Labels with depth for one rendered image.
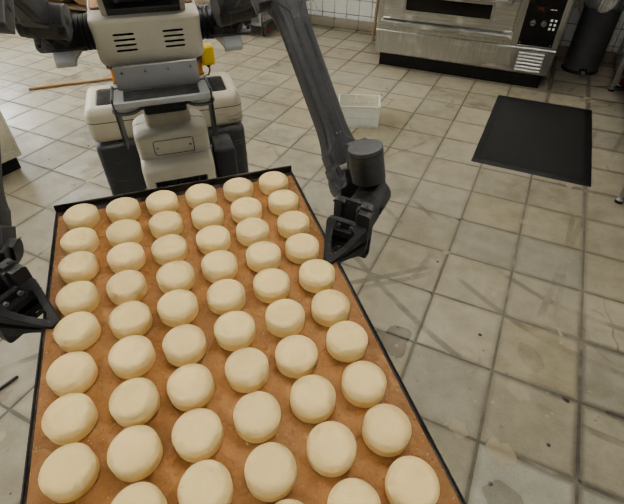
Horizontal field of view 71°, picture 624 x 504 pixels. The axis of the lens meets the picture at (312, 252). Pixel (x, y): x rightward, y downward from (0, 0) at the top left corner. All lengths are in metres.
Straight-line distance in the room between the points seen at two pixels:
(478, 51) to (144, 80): 3.37
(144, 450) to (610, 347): 1.89
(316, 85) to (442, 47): 3.59
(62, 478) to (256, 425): 0.18
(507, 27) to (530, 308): 2.67
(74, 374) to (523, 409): 1.52
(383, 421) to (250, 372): 0.15
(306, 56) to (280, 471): 0.65
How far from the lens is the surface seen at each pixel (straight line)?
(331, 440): 0.48
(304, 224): 0.68
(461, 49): 4.35
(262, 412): 0.49
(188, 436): 0.49
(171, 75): 1.36
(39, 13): 1.18
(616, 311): 2.30
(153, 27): 1.34
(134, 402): 0.53
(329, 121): 0.81
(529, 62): 4.32
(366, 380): 0.51
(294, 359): 0.52
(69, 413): 0.55
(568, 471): 1.75
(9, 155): 3.27
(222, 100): 1.71
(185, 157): 1.48
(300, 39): 0.84
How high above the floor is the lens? 1.44
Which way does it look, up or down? 42 degrees down
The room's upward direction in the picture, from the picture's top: straight up
